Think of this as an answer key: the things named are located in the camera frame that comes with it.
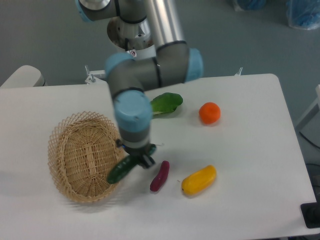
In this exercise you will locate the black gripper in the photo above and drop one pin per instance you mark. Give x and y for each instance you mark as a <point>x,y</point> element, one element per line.
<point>143,153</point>

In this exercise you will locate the dark green cucumber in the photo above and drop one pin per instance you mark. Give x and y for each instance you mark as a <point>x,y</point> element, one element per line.
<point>122,169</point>

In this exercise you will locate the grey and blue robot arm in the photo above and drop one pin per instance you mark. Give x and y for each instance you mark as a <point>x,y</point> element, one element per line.
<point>128,79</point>

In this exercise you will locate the woven wicker basket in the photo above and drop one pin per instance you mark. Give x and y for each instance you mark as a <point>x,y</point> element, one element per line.
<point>81,153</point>

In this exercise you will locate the purple sweet potato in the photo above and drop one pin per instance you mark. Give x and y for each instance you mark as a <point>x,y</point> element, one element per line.
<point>161,177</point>

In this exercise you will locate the yellow bell pepper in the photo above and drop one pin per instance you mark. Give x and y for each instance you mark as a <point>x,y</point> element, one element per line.
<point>199,180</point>

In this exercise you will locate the green bok choy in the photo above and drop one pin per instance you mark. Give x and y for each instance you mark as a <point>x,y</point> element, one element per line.
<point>165,103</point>

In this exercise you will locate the orange tangerine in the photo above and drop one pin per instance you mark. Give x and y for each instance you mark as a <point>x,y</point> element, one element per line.
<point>209,113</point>

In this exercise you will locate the white chair backrest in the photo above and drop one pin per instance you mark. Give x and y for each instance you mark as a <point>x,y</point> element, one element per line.
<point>24,77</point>

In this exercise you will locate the black device at table edge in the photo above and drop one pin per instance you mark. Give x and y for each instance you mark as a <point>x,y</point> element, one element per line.
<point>311,214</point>

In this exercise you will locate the blue plastic bag left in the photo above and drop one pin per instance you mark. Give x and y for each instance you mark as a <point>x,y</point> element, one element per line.
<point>248,5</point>

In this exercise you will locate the blue plastic bag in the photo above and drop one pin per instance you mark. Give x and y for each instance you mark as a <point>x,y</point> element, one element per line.
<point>303,14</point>
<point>248,5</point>

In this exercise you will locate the blue plastic bag right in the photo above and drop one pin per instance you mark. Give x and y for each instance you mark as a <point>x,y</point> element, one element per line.
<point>303,14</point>

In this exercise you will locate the white furniture frame right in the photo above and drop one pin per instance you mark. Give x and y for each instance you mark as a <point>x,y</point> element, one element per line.
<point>310,112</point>

